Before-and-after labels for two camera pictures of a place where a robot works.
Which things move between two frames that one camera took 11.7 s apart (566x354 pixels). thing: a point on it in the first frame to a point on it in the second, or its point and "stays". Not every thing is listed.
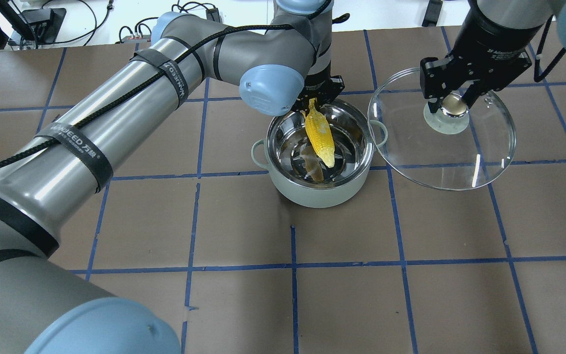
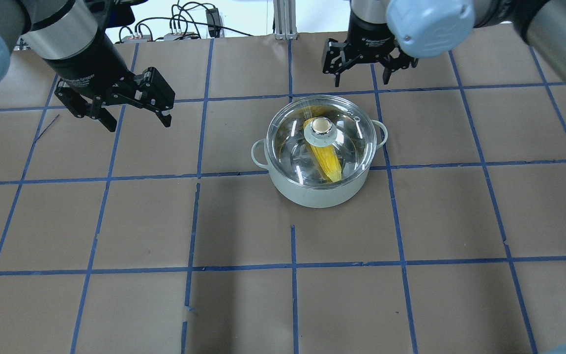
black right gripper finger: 476,89 to 387,72
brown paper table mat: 193,227 stays
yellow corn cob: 319,130 to 328,158
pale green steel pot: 299,172 stays
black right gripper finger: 435,103 to 337,77
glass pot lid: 460,148 to 321,142
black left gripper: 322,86 to 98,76
